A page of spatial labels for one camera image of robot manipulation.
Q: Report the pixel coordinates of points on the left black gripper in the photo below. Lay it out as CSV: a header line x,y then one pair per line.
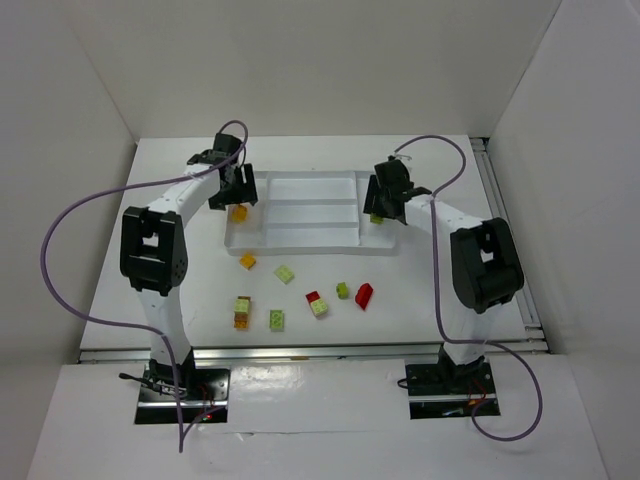
x,y
236,189

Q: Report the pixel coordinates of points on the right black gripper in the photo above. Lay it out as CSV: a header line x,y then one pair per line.
x,y
382,201

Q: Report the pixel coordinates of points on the dark green lego brick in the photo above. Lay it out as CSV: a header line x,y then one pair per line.
x,y
376,219

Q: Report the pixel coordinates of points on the orange lego brick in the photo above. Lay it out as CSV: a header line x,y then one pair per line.
x,y
239,214

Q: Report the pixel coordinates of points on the red sloped lego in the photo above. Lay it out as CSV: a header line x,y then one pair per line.
x,y
363,296

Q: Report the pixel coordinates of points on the small green lego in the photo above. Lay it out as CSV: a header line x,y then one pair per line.
x,y
342,290

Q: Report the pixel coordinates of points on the light green lego brick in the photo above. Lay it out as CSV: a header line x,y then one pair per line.
x,y
284,274

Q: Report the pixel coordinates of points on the green brown orange lego stack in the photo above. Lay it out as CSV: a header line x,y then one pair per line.
x,y
241,312

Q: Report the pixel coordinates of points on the red and cream lego stack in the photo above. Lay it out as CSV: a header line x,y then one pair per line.
x,y
317,304

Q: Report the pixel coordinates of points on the light green lego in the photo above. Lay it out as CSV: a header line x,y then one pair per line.
x,y
276,320

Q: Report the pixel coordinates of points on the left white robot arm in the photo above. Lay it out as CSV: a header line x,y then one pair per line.
x,y
153,251

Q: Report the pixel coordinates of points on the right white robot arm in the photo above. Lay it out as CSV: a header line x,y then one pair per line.
x,y
476,266

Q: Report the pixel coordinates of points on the white divided sorting tray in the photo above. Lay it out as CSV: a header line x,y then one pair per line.
x,y
314,212

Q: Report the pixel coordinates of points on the orange lego near tray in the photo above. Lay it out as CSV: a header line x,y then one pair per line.
x,y
248,261

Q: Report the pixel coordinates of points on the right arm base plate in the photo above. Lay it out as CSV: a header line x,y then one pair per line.
x,y
431,398

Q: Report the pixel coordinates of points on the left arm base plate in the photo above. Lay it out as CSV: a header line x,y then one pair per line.
x,y
207,397

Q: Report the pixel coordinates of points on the aluminium rail front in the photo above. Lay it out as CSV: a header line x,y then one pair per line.
x,y
203,355

